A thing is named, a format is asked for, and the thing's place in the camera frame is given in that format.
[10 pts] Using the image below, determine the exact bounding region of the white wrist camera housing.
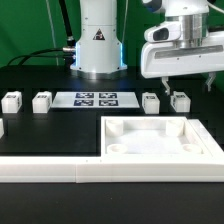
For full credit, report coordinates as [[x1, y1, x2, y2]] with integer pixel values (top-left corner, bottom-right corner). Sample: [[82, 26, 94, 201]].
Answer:
[[144, 25, 179, 43]]

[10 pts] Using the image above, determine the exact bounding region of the black cable bundle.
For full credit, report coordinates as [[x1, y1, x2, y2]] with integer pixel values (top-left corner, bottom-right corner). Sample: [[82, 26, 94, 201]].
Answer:
[[6, 0, 78, 66]]

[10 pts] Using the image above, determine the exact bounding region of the tag plate with markers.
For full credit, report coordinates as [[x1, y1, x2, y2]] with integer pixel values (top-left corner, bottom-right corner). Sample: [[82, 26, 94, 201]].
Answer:
[[52, 92, 139, 108]]

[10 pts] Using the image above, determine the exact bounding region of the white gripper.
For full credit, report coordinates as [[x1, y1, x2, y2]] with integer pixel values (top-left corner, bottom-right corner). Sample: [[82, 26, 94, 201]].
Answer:
[[141, 31, 224, 95]]

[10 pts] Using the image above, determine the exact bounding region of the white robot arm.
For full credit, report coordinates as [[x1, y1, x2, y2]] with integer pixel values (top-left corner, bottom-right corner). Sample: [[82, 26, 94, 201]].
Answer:
[[71, 0, 224, 83]]

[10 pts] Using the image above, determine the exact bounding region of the partial white block left edge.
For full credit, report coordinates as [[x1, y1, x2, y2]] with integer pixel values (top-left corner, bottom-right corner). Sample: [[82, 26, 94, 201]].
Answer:
[[0, 118, 4, 139]]

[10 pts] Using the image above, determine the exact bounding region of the white U-shaped fence wall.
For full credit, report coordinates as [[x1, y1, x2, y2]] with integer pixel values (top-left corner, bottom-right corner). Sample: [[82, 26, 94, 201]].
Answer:
[[0, 118, 224, 184]]

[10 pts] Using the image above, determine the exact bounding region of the white square table top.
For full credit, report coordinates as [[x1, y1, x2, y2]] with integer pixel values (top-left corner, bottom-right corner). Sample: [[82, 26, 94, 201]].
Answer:
[[100, 115, 223, 159]]

